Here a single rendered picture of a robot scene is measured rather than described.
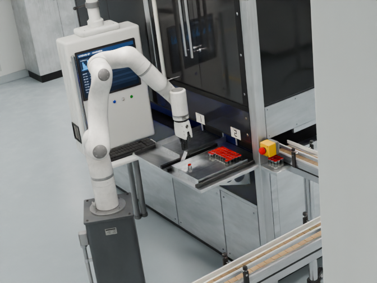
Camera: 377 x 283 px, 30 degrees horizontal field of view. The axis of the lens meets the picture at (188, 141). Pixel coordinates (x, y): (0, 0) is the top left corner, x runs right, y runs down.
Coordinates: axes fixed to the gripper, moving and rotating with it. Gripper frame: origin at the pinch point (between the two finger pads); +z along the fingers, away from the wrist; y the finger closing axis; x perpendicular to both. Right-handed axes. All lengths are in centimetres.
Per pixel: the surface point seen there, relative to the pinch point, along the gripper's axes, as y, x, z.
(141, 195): 97, -23, 75
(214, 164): 7.3, -22.6, 22.0
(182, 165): 19.4, -9.5, 21.6
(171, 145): 48, -22, 22
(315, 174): -45, -49, 21
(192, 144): 40, -32, 22
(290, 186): -13, -60, 44
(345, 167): -155, 46, -56
